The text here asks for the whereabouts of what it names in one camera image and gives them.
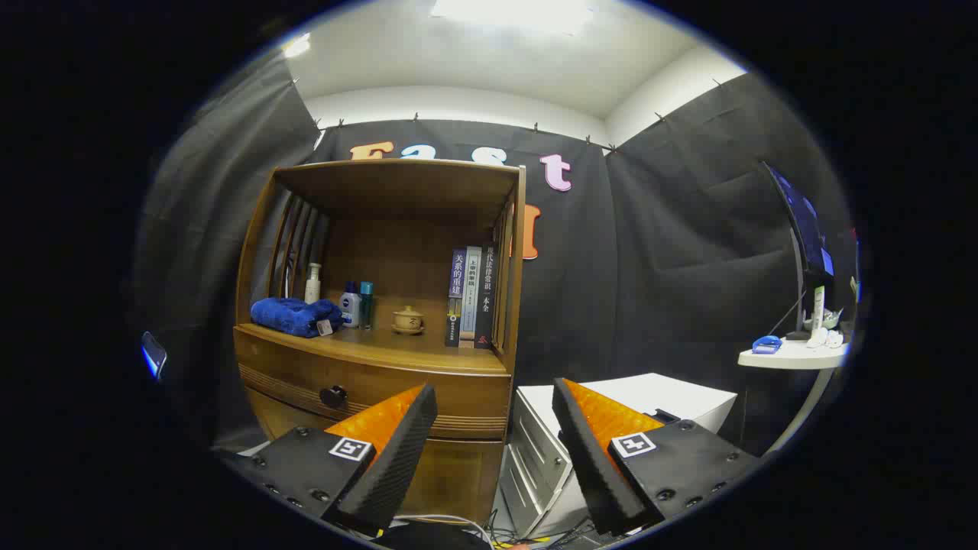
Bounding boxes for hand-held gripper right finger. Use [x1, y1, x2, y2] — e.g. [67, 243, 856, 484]
[552, 377, 761, 537]

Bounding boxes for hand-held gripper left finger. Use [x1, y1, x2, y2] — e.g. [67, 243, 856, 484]
[222, 383, 439, 535]

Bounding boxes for wooden drawer with black knob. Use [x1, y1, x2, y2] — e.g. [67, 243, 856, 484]
[234, 330, 511, 442]

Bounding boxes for brown wooden cabinet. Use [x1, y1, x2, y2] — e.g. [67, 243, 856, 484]
[233, 158, 528, 524]

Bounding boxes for white drawer cabinet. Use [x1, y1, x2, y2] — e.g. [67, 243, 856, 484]
[500, 373, 738, 539]

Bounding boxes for wooden countertop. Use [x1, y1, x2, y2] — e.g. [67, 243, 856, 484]
[237, 302, 511, 375]

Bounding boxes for blue folded towel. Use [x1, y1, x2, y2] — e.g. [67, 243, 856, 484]
[251, 297, 344, 338]

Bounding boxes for pale grey spine book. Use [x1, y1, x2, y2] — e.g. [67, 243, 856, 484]
[459, 246, 483, 349]

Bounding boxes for black spine book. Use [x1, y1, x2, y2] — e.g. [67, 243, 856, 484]
[474, 244, 499, 351]

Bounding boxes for white round table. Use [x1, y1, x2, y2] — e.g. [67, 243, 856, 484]
[737, 336, 850, 455]

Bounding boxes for glowing phone screen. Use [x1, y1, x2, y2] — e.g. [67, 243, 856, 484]
[141, 331, 167, 380]

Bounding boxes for black computer monitor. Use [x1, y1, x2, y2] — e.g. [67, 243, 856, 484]
[760, 160, 835, 341]

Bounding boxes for floor cables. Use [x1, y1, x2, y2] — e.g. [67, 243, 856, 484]
[390, 510, 597, 549]

